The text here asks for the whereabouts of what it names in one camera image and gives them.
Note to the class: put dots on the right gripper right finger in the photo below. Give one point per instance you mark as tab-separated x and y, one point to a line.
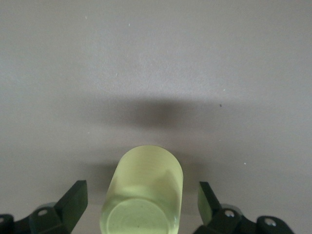
219	221

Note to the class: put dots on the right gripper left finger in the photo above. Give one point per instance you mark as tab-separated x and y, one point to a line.
63	214

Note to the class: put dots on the yellow plastic cup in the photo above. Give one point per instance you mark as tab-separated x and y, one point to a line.
143	190

